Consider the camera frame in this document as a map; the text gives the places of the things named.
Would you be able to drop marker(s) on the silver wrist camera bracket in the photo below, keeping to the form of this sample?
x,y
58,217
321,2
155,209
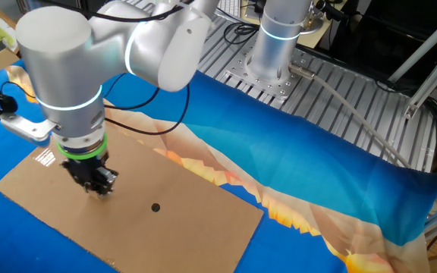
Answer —
x,y
29,129

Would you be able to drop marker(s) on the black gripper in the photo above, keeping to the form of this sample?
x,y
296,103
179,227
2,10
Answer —
x,y
87,168

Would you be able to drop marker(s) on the round grey pole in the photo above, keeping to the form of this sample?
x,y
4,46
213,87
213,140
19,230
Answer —
x,y
427,43

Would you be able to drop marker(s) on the white keyboard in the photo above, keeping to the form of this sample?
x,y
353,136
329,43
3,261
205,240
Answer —
x,y
230,7

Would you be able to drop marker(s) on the brown cardboard sheet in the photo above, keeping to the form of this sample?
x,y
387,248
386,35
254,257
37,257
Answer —
x,y
165,235

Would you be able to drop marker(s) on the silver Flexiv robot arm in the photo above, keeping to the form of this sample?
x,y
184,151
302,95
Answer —
x,y
59,57

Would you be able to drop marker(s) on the blue mountain print cloth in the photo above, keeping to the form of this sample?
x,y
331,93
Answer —
x,y
298,151

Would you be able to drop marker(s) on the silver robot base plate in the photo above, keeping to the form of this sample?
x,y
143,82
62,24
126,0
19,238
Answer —
x,y
279,86

